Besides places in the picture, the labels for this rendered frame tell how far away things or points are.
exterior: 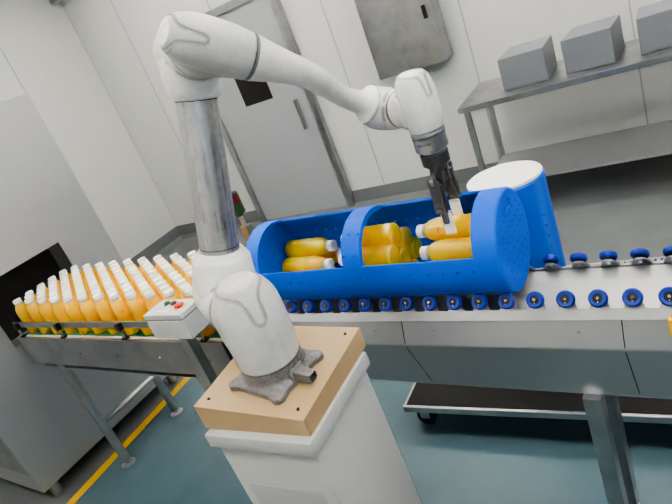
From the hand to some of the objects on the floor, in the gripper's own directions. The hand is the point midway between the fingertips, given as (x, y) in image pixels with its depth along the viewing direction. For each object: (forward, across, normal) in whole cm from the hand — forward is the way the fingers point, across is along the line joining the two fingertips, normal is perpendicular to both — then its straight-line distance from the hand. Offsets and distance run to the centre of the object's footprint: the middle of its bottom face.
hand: (453, 218), depth 155 cm
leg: (+117, +6, +28) cm, 121 cm away
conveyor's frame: (+119, 0, -163) cm, 201 cm away
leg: (+117, -8, +28) cm, 121 cm away
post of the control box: (+118, +29, -97) cm, 156 cm away
